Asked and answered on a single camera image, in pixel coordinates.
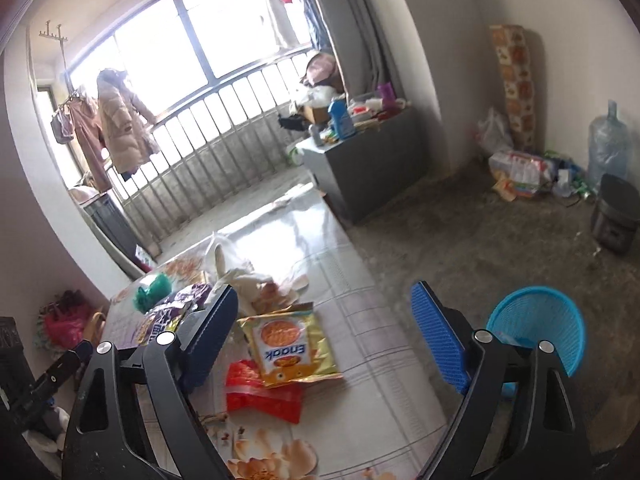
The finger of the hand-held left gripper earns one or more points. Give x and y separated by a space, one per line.
62 367

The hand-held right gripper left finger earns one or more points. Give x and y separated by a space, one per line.
212 330

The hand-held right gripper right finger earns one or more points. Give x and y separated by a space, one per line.
440 335

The purple snack packet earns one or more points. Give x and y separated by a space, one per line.
167 312

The cream cloth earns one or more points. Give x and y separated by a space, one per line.
245 285

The green wrapper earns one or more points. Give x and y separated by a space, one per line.
152 292

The yellow snack packet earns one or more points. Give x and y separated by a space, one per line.
285 345

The clear plastic bag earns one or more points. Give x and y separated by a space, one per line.
227 252

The red packet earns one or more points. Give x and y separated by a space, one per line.
262 402

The blue plastic basket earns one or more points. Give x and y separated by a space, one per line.
542 310

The red plastic bag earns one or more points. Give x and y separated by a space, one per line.
62 327

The floral tablecloth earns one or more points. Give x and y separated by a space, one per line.
360 340

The grey slatted cabinet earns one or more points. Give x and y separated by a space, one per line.
112 235

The metal railing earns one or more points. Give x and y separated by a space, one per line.
210 150

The pile of printed packets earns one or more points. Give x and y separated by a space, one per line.
522 172

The white paper bag green logo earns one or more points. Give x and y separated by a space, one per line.
294 156

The black rice cooker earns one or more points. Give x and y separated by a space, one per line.
617 215

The beige puffer coat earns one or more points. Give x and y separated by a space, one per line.
122 125

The pink coat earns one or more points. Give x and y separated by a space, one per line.
90 140

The blue detergent bottle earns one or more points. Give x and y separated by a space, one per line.
342 121

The purple cup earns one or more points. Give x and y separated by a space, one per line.
386 96

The large clear water jug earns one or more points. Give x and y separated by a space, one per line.
609 145

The white crumpled plastic bag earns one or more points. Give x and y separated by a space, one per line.
317 95

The tall patterned cardboard box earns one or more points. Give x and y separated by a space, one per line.
515 80

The brown cloth bundle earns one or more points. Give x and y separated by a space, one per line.
322 70

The large window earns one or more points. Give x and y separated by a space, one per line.
200 25

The metal coat stand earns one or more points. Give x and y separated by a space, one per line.
64 57

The grey curtain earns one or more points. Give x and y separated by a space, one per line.
362 25

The hanging white garment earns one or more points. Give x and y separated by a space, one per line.
274 15

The hanging blue jeans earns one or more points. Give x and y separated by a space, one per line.
312 15

